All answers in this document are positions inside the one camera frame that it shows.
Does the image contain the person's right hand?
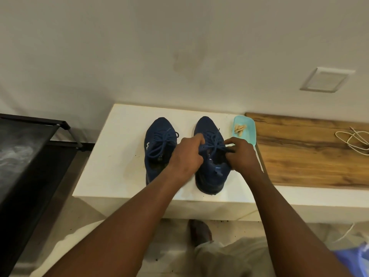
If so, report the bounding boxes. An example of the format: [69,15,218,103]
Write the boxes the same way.
[224,137,264,178]

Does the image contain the person's left hand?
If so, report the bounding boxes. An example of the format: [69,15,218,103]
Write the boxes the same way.
[167,133,206,182]

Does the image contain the black shoe rack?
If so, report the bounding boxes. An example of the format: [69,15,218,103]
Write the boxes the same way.
[0,113,96,277]

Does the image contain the person's right forearm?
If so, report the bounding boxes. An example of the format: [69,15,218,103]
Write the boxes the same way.
[246,170,354,277]

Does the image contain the person's left forearm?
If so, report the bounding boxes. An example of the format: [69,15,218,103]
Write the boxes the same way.
[43,164,192,277]

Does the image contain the person's right foot grey sock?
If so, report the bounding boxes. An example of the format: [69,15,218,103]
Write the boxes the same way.
[189,219,213,249]

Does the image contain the light blue plastic container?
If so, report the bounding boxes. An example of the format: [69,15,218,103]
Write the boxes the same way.
[233,115,256,147]

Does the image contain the brown wooden board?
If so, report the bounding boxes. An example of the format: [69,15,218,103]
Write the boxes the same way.
[245,112,369,189]

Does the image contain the white shorts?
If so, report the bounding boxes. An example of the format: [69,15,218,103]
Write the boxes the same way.
[28,220,277,277]

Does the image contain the blue plastic bag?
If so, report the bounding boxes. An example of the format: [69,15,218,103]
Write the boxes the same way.
[333,242,369,277]

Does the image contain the coiled white charging cable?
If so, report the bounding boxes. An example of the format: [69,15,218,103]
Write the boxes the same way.
[335,127,369,155]

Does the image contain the white wall switch plate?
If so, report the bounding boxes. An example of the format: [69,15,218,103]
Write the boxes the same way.
[299,67,356,93]

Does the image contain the white floor cable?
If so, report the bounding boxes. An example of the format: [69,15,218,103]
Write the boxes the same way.
[333,223,356,243]

